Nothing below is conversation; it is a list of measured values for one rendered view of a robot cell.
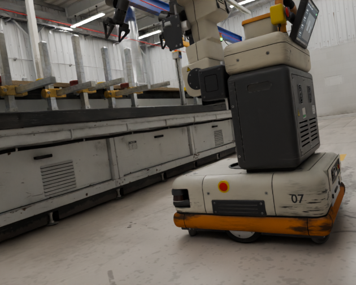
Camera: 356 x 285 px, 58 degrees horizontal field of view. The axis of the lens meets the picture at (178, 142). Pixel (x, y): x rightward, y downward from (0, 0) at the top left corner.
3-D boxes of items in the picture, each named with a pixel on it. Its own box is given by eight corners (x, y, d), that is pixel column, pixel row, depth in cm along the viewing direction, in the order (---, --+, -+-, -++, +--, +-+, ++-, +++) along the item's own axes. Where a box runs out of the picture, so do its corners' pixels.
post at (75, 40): (90, 109, 209) (78, 34, 206) (86, 109, 206) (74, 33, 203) (86, 109, 210) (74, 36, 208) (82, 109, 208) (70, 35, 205)
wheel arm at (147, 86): (151, 90, 217) (150, 83, 217) (148, 89, 214) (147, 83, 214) (104, 100, 240) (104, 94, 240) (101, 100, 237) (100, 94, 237)
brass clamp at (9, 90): (28, 95, 171) (27, 85, 171) (3, 94, 160) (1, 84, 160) (21, 96, 175) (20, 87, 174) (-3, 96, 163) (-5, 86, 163)
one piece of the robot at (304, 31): (304, 61, 155) (321, 12, 149) (287, 52, 126) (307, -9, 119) (282, 56, 161) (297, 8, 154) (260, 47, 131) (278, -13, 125)
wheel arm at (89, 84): (96, 87, 175) (95, 80, 174) (91, 87, 172) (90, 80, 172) (46, 100, 198) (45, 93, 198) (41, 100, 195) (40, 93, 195)
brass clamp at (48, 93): (66, 96, 193) (65, 88, 192) (47, 96, 181) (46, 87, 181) (60, 98, 196) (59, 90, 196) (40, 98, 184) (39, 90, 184)
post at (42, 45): (59, 123, 188) (46, 40, 185) (54, 124, 185) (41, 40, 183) (56, 124, 190) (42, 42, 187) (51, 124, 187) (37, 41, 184)
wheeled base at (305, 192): (347, 196, 165) (341, 148, 164) (331, 243, 112) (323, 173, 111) (226, 196, 202) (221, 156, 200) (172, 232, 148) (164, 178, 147)
